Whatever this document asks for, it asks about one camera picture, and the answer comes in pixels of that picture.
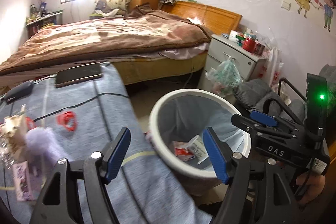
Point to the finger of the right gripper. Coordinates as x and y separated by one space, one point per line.
263 118

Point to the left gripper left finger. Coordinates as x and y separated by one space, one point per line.
114 154

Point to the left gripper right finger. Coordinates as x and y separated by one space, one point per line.
220 155

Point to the white foam fruit net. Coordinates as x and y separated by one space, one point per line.
41 141

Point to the pink small carton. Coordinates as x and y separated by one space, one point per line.
21 178

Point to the canvas tote bag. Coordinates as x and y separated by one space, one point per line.
13 137

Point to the white round trash bin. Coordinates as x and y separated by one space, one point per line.
180 115

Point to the person right hand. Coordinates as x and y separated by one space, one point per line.
315 185

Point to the grey chair cushion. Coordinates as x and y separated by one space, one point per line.
251 95

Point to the blue checked table cloth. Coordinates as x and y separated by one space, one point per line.
145 190

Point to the red white plastic bag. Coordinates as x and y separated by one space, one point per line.
271 70

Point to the white bedside cabinet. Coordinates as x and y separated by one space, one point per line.
248 64

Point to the green printed plastic bag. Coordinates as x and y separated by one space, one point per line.
224 78

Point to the dark red tin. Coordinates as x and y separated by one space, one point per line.
259 49

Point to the red jar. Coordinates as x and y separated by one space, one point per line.
249 44

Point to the black smartphone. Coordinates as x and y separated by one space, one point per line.
78 74

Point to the wooden headboard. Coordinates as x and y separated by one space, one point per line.
217 20

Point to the dark glasses case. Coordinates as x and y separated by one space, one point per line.
18 92

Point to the bed with brown blanket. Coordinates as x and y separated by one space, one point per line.
144 31

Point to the teddy bear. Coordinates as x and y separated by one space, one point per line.
102 6

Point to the cluttered side shelf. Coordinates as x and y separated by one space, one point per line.
41 18

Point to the cartoon couple wall sticker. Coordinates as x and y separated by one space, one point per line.
327 6

